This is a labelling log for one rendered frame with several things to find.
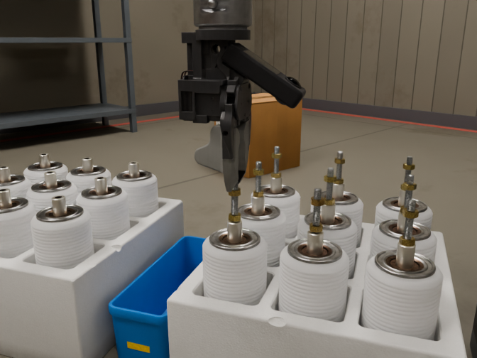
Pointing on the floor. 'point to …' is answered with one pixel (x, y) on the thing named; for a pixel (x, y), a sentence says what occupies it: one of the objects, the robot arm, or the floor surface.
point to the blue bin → (152, 301)
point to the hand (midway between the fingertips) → (238, 179)
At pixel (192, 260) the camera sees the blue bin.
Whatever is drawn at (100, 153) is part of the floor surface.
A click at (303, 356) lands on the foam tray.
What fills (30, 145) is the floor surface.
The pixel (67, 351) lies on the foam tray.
